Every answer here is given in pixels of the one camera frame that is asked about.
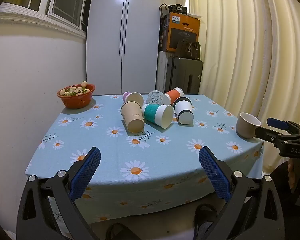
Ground person's right hand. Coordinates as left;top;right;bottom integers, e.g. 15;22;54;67
287;158;300;190

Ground beige cup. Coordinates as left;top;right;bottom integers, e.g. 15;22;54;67
236;112;262;139

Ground white suitcase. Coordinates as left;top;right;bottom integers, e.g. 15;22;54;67
155;51;175;94

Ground grey suitcase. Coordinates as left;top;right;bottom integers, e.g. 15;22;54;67
165;57;204;95

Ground red bowl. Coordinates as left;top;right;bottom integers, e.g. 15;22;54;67
57;84;96;109

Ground purple striped white cup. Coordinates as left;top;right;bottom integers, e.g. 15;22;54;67
122;91;144;107

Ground black camera bag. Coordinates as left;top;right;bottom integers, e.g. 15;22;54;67
168;4;188;14

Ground teal sleeve white cup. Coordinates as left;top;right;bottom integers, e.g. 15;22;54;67
141;103;174;129

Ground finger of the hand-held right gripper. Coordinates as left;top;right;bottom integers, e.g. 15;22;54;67
266;117;300;137
254;126;287;146

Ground white framed window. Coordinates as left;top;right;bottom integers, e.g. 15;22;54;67
0;0;96;39

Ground white wardrobe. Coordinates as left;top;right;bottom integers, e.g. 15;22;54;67
86;0;163;96

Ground clear glass cup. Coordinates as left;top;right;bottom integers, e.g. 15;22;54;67
147;90;164;105

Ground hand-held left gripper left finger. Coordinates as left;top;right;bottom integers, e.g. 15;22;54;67
16;147;102;240

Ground orange sleeve white cup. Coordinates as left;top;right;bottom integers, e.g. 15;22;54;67
162;87;185;106

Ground pile of strawberries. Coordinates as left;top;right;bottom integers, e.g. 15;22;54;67
59;81;91;97

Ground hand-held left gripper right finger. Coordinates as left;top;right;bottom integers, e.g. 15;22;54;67
199;146;286;240

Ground orange cardboard box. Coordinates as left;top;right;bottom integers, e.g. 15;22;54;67
161;12;201;53

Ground brown kraft paper cup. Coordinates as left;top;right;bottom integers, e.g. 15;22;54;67
120;101;145;134

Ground black banded white cup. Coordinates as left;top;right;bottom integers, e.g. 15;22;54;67
173;96;195;125

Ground black handbag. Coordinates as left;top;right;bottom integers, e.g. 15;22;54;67
175;40;201;61

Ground cream curtain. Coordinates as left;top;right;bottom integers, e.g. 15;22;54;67
179;0;300;179

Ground blue daisy tablecloth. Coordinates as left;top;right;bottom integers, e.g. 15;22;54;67
24;94;265;225

